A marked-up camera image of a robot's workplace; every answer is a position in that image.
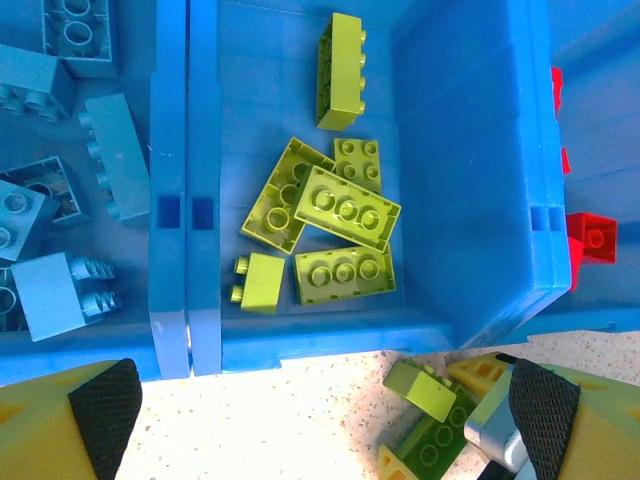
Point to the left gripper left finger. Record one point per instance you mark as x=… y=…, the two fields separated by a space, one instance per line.
x=45 y=430

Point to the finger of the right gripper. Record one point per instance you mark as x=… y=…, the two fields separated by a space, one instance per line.
x=475 y=372
x=392 y=467

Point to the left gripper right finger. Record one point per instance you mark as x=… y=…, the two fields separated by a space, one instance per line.
x=590 y=430

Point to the square green lego brick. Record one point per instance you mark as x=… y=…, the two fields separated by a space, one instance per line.
x=425 y=392
x=260 y=282

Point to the blue lego brick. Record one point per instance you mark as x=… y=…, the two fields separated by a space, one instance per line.
x=117 y=157
x=6 y=300
x=77 y=35
x=30 y=80
x=47 y=175
x=17 y=220
x=55 y=295

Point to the red lego brick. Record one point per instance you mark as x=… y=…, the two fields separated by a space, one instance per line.
x=575 y=277
x=557 y=92
x=565 y=160
x=592 y=237

